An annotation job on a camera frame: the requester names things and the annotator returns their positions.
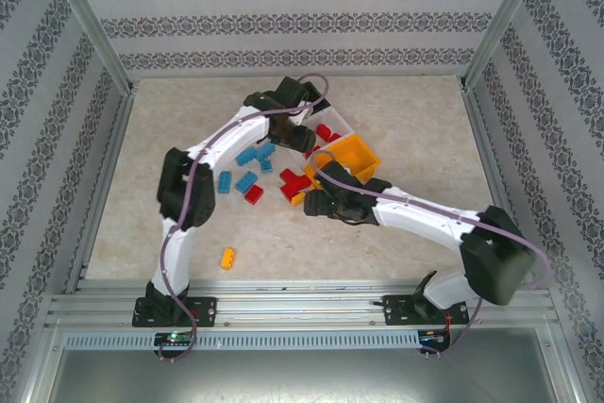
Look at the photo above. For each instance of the red lego brick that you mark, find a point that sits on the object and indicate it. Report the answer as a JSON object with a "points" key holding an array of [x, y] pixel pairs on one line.
{"points": [[335, 137], [254, 194], [323, 131]]}

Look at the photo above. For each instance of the small blue lego brick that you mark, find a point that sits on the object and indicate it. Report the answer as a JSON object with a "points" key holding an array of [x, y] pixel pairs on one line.
{"points": [[266, 166]]}

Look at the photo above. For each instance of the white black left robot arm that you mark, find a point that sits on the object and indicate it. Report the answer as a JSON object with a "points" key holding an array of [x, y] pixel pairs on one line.
{"points": [[236, 134]]}

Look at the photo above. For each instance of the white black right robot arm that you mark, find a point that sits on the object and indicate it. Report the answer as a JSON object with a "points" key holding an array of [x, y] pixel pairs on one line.
{"points": [[415, 216]]}

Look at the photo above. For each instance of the yellow plastic bin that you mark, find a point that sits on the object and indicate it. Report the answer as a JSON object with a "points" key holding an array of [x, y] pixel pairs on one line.
{"points": [[363, 157]]}

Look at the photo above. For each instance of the long blue lego brick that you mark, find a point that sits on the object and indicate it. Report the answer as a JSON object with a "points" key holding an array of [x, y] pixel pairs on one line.
{"points": [[266, 150]]}

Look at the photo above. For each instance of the red cross-shaped lego piece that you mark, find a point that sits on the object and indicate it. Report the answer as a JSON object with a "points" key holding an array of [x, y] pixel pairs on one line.
{"points": [[291, 181]]}

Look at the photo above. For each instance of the white plastic bin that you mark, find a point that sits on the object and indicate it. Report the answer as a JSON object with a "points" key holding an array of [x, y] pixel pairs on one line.
{"points": [[337, 122]]}

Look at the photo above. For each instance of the small circuit board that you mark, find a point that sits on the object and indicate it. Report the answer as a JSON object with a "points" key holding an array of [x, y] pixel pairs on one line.
{"points": [[175, 338], [434, 336]]}

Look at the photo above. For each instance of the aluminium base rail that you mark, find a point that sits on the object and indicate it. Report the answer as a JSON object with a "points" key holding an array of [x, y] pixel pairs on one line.
{"points": [[302, 301]]}

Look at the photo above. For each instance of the aluminium side rail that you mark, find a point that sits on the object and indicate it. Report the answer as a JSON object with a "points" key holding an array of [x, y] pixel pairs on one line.
{"points": [[498, 162], [101, 186]]}

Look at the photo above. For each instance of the aluminium frame post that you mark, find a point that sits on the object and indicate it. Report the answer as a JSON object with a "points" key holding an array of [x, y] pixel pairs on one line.
{"points": [[507, 21], [85, 21]]}

